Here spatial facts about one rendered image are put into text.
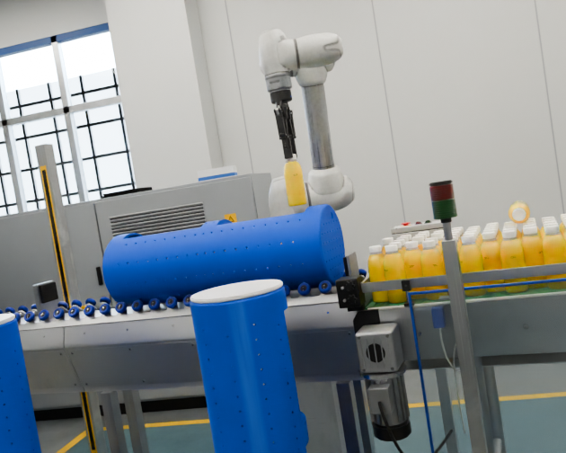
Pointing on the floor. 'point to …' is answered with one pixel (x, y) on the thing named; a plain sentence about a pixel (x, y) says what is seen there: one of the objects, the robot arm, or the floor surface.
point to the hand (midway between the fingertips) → (289, 148)
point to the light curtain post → (51, 190)
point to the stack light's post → (464, 346)
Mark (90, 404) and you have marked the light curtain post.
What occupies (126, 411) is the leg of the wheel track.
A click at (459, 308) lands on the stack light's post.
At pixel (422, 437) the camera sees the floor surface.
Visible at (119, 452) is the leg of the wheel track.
